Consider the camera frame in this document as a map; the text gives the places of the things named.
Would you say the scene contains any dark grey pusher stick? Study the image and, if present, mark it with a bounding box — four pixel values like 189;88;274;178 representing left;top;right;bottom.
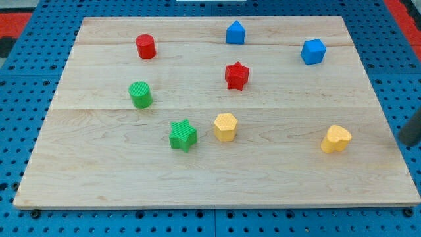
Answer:
398;109;420;147

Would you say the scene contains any yellow heart block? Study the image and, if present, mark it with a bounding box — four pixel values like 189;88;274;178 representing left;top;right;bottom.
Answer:
320;125;353;153

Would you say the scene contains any blue triangle block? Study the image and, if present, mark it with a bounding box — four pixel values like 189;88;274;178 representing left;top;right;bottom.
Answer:
226;20;246;45

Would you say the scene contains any blue cube block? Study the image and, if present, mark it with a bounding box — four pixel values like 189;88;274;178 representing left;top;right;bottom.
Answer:
301;39;326;65

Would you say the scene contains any red star block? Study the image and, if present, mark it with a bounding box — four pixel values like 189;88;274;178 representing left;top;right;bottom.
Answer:
224;61;250;91

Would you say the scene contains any yellow hexagon block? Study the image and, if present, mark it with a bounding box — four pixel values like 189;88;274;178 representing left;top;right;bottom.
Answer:
214;113;238;142

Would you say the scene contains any green star block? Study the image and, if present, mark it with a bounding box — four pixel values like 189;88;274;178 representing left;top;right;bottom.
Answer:
169;119;197;153

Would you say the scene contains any wooden board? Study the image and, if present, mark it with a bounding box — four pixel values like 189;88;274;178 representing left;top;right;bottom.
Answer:
14;16;420;210

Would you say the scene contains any green cylinder block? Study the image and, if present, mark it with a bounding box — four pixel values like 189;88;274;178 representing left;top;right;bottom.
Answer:
128;81;153;109

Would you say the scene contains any red cylinder block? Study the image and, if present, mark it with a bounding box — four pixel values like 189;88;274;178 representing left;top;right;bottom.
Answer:
135;34;156;59

